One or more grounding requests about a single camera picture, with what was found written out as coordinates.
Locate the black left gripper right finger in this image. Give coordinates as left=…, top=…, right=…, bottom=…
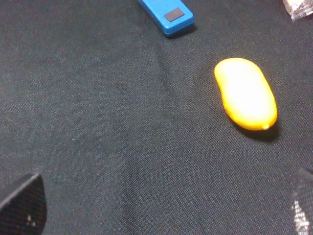
left=291, top=168, right=313, bottom=235

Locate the blue rectangular box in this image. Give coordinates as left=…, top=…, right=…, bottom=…
left=138, top=0, right=194, bottom=37

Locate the black table cloth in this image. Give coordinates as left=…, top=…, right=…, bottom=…
left=0, top=0, right=313, bottom=235

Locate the brown snack packet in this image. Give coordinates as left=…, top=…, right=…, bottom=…
left=282, top=0, right=313, bottom=22

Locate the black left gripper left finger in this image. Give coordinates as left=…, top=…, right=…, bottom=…
left=0, top=173, right=47, bottom=235

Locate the yellow mango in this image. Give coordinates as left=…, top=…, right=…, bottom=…
left=214, top=58, right=278, bottom=131

